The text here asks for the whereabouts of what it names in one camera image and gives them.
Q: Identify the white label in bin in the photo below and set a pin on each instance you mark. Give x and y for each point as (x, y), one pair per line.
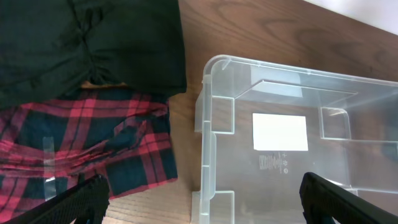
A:
(276, 132)

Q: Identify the black folded garment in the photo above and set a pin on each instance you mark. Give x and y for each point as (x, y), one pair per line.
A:
(51, 47)

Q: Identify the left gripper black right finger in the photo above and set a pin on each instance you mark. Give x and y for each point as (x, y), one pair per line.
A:
(324, 202)

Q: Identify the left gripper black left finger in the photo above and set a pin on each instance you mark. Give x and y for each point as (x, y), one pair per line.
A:
(84, 203)

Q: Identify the clear plastic storage bin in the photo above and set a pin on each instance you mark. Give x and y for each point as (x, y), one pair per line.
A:
(351, 131)

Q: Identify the red plaid folded shirt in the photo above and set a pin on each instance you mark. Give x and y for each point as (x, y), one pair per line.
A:
(51, 146)

